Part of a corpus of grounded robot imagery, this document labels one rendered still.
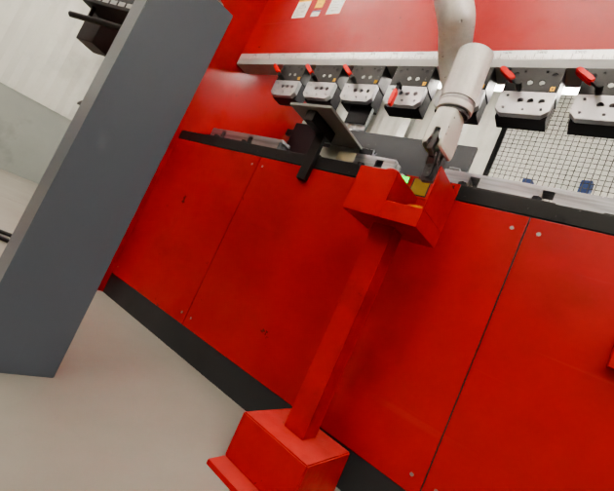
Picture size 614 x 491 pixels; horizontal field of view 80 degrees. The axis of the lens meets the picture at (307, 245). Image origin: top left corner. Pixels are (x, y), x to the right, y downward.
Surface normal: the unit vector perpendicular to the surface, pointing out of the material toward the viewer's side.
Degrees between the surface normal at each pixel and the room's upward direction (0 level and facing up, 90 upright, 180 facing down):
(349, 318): 90
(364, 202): 90
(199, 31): 90
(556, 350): 90
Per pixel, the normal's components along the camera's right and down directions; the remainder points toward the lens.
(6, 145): 0.64, 0.22
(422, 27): -0.50, -0.30
